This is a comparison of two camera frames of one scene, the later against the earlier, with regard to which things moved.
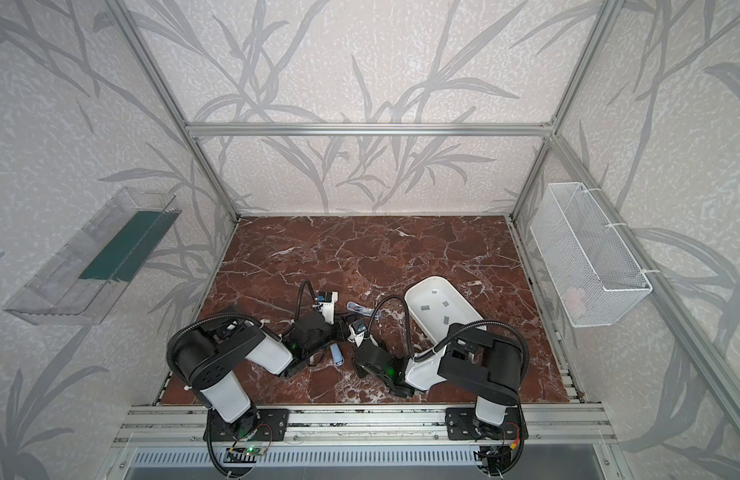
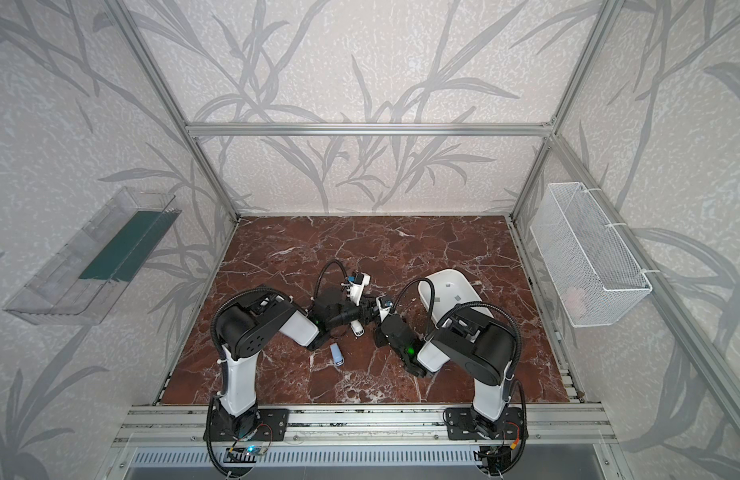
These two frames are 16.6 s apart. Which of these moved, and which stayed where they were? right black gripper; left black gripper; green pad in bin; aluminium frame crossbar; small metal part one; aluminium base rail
Moved: right black gripper; left black gripper
Stayed: aluminium frame crossbar; green pad in bin; aluminium base rail; small metal part one
